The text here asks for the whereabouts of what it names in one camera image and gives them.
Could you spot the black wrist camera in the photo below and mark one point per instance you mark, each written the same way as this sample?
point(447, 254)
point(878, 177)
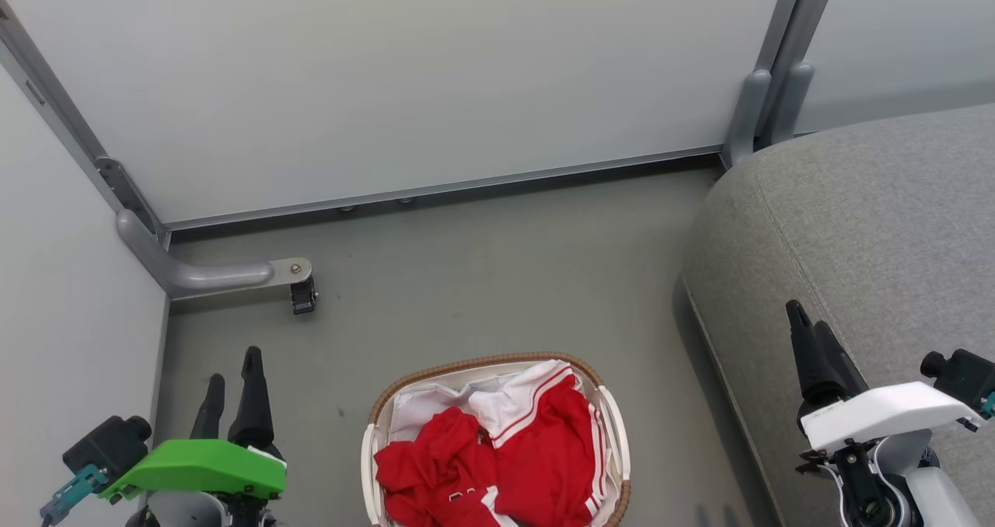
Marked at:
point(964, 375)
point(109, 445)

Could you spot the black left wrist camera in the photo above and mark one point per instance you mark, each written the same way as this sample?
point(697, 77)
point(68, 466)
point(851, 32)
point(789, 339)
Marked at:
point(109, 445)

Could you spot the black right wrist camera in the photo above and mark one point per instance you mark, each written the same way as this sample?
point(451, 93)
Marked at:
point(964, 375)

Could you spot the grey partition corner post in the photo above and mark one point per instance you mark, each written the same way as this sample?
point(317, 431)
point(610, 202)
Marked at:
point(74, 134)

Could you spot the small black caster wheel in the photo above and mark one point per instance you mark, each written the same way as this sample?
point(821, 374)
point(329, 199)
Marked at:
point(303, 300)

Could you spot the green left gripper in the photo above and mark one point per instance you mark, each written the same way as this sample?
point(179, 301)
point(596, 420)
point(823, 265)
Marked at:
point(202, 469)

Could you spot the wicker-rimmed white laundry basket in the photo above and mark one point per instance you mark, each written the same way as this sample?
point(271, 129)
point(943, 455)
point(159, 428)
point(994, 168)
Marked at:
point(466, 361)

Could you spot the teal left camera connector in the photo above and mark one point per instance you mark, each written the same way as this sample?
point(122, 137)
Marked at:
point(74, 492)

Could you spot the grey partition foot bracket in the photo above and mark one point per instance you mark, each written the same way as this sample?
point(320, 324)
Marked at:
point(202, 276)

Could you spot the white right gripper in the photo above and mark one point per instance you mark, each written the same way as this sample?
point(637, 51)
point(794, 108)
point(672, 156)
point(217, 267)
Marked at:
point(886, 414)

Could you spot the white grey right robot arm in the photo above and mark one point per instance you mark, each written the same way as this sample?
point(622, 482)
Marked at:
point(940, 496)

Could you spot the grey fabric sofa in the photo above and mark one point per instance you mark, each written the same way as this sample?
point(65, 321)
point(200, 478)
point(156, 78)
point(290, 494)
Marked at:
point(855, 239)

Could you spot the red and white clothes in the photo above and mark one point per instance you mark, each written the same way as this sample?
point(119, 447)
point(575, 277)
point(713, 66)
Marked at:
point(544, 449)

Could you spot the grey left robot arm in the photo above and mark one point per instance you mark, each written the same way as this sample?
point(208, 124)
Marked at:
point(186, 511)

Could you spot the grey partition bottom rail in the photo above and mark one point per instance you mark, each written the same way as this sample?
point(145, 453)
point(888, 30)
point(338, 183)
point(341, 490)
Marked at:
point(435, 189)

